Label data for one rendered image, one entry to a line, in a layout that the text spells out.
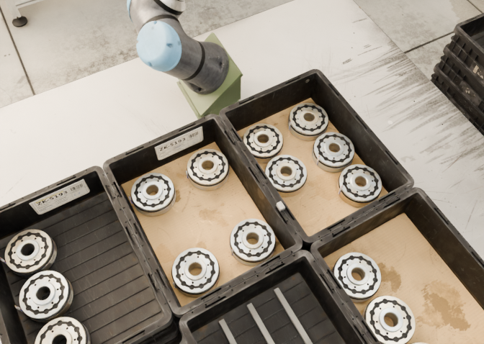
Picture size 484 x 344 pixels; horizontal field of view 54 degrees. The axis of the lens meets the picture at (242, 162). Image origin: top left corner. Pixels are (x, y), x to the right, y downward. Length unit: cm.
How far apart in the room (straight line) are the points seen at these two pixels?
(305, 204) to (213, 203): 22
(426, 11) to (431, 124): 155
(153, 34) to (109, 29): 154
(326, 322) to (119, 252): 48
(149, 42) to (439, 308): 92
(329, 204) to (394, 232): 16
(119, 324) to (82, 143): 59
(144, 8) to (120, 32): 144
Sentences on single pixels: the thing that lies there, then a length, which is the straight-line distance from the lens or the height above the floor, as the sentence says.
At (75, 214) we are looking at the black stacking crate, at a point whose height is 83.
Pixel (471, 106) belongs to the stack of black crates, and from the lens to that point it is 212.
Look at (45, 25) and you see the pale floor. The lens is 293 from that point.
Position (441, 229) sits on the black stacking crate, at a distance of 114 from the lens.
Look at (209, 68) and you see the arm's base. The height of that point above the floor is 88.
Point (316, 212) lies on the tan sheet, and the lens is 116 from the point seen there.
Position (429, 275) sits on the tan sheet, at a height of 83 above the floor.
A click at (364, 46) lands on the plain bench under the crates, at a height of 70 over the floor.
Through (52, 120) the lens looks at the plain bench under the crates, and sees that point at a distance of 154.
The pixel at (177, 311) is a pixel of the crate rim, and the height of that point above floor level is 93.
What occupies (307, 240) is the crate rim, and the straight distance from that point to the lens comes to 102.
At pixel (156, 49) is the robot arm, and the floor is 98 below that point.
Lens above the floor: 187
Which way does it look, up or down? 59 degrees down
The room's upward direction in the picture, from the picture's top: 1 degrees clockwise
